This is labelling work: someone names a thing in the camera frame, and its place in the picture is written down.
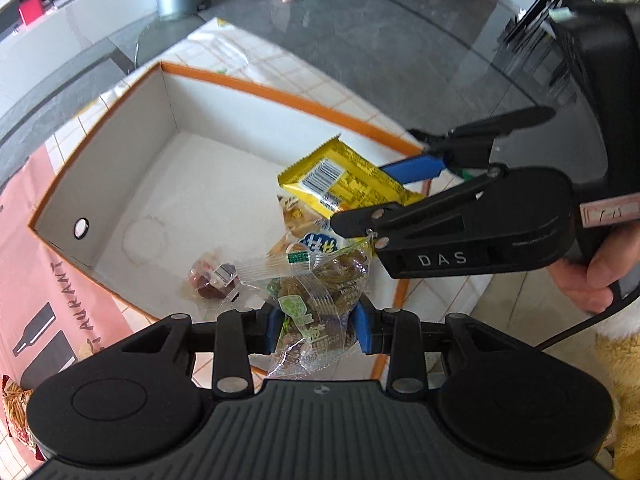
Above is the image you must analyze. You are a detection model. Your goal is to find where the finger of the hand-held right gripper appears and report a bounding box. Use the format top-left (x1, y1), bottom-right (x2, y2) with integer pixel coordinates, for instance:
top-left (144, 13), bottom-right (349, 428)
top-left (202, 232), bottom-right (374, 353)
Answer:
top-left (330, 165), bottom-right (512, 252)
top-left (379, 106), bottom-right (557, 184)

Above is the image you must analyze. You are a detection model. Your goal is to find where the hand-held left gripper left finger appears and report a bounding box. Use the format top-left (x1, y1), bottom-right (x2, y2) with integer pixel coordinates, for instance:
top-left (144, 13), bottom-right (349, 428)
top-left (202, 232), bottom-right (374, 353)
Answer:
top-left (122, 306), bottom-right (284, 396)

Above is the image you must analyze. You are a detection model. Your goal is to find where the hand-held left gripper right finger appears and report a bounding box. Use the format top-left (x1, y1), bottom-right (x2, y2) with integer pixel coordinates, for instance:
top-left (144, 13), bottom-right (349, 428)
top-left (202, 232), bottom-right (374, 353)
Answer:
top-left (350, 294), bottom-right (506, 394)

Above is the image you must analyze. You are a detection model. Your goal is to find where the yellow snack packet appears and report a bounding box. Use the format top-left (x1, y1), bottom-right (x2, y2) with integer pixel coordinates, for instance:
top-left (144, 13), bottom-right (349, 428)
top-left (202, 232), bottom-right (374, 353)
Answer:
top-left (277, 134), bottom-right (427, 221)

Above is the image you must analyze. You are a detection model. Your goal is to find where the clear packet of brown snacks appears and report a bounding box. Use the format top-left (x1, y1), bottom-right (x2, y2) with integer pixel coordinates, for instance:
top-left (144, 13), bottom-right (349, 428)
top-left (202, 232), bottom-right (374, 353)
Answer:
top-left (234, 237), bottom-right (375, 380)

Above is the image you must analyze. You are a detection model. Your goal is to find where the orange cardboard box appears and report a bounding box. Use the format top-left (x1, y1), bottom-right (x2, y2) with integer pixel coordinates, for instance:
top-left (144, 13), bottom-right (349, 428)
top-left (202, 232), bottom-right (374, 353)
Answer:
top-left (29, 60), bottom-right (432, 382)

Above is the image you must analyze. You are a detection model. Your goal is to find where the person's right hand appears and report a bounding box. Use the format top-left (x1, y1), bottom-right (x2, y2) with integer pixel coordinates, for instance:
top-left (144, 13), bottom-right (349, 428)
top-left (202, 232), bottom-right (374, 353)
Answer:
top-left (546, 220), bottom-right (640, 317)

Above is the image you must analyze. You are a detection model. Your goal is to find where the yellow-white packet with blue print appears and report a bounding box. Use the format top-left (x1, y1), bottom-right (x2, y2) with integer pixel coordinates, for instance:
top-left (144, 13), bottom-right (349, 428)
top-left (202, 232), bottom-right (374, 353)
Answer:
top-left (267, 194), bottom-right (375, 262)

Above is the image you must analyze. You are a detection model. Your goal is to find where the small clear packet red candy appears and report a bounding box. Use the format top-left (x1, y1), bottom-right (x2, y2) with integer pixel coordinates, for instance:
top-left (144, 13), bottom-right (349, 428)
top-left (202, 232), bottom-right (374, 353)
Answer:
top-left (181, 247), bottom-right (247, 304)

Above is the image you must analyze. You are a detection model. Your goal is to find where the black metal chair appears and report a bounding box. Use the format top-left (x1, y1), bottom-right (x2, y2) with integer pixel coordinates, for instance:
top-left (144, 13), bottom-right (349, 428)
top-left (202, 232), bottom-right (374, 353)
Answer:
top-left (499, 0), bottom-right (573, 107)

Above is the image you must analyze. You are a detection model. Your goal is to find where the pink checked printed tablecloth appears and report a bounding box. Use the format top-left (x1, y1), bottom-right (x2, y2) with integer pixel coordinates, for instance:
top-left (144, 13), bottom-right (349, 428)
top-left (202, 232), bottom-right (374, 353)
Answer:
top-left (0, 17), bottom-right (501, 467)

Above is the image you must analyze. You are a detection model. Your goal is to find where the yellow plush toy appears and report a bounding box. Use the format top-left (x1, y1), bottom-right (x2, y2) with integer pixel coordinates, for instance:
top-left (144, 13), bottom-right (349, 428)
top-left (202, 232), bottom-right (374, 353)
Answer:
top-left (594, 305), bottom-right (640, 480)

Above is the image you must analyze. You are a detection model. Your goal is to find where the white marble bench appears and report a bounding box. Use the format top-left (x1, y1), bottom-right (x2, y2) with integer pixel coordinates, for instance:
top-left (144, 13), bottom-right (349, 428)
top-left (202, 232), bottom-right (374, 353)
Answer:
top-left (0, 0), bottom-right (162, 113)

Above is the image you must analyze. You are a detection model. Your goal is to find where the red box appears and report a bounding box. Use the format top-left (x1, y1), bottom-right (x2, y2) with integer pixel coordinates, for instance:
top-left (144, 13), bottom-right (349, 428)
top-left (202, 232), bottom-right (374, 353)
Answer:
top-left (18, 0), bottom-right (47, 26)

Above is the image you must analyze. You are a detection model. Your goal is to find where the black cable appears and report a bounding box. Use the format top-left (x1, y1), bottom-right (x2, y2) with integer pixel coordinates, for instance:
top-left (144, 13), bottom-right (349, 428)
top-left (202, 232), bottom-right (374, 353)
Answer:
top-left (532, 294), bottom-right (640, 352)

